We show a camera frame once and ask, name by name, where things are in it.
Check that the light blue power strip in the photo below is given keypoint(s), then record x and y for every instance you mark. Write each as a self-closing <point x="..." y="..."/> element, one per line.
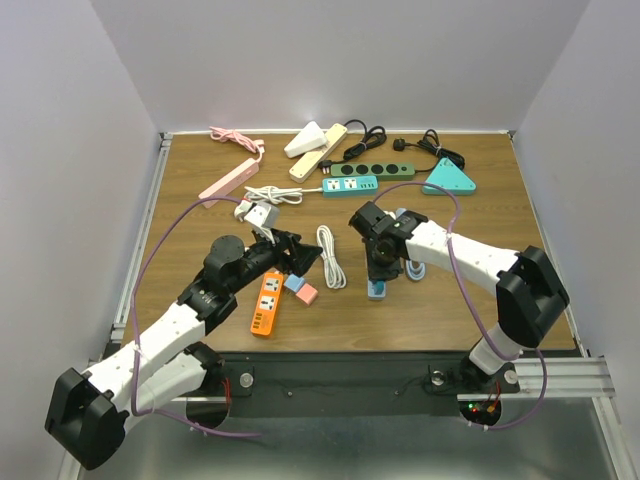
<point x="370" y="292"/>

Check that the pink power strip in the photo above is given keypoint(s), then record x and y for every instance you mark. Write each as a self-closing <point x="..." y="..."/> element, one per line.
<point x="229" y="182"/>

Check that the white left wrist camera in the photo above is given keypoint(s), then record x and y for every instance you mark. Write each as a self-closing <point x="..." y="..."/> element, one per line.
<point x="262" y="217"/>

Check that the pink cube adapter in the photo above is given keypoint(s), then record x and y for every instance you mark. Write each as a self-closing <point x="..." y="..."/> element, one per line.
<point x="307" y="294"/>

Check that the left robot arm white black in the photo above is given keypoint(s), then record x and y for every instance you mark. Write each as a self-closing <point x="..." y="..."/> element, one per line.
<point x="91" y="411"/>

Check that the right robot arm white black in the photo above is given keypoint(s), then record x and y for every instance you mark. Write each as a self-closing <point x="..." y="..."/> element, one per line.
<point x="529" y="293"/>

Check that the teal power strip with USB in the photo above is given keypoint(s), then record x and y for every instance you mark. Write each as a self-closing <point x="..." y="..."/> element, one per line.
<point x="340" y="187"/>

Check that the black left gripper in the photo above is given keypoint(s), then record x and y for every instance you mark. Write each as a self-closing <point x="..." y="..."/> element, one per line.
<point x="300" y="257"/>

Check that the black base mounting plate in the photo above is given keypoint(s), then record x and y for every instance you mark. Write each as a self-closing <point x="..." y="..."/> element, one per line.
<point x="346" y="384"/>

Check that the dark green power strip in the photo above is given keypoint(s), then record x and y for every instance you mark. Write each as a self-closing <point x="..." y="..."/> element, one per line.
<point x="382" y="171"/>

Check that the cream power strip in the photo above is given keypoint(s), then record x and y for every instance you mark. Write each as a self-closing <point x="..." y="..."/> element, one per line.
<point x="309" y="161"/>

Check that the white triangular power socket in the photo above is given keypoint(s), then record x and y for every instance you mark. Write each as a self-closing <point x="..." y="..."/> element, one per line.
<point x="309" y="138"/>

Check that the light blue cube adapter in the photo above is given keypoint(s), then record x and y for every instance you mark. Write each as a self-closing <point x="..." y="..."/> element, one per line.
<point x="294" y="283"/>

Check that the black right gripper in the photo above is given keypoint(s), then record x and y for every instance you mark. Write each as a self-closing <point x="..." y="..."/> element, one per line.
<point x="381" y="273"/>

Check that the teal triangular power socket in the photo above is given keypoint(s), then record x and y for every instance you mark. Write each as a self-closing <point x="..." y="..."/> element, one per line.
<point x="450" y="177"/>

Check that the orange power strip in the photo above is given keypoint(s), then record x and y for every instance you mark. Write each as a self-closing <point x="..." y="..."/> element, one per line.
<point x="263" y="320"/>

